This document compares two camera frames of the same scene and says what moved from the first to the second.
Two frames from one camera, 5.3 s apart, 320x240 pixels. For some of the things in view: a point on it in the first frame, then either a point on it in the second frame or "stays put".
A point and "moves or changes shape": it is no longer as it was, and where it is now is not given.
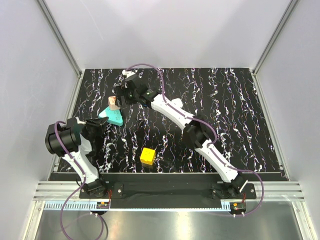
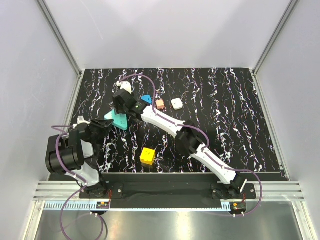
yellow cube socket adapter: (148, 156) stays put
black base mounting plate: (171, 195) stays put
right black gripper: (121, 91) to (117, 107)
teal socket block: (115, 117) moves or changes shape
